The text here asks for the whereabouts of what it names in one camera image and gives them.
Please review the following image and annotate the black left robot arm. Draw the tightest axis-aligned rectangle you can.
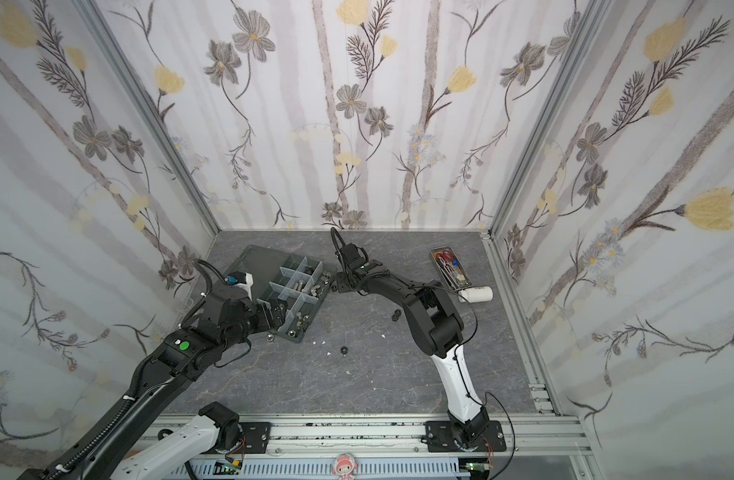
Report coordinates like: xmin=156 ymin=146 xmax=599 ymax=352
xmin=20 ymin=259 xmax=270 ymax=479

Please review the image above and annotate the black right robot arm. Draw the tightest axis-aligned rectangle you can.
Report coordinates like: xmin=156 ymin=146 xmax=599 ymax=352
xmin=330 ymin=227 xmax=490 ymax=450

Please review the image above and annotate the grey metal tool tray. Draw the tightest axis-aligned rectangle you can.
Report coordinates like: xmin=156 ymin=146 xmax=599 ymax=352
xmin=430 ymin=247 xmax=473 ymax=291

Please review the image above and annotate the white plastic bottle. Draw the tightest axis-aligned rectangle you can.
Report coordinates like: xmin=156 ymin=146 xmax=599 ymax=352
xmin=458 ymin=286 xmax=494 ymax=303

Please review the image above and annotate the pink doll figure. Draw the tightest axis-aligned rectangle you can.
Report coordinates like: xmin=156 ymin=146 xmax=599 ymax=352
xmin=332 ymin=454 xmax=358 ymax=480

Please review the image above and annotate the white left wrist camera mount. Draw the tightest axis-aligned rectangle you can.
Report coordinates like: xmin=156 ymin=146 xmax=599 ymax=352
xmin=224 ymin=271 xmax=254 ymax=299

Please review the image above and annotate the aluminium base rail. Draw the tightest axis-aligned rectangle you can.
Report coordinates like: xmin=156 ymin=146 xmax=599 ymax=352
xmin=169 ymin=412 xmax=604 ymax=479

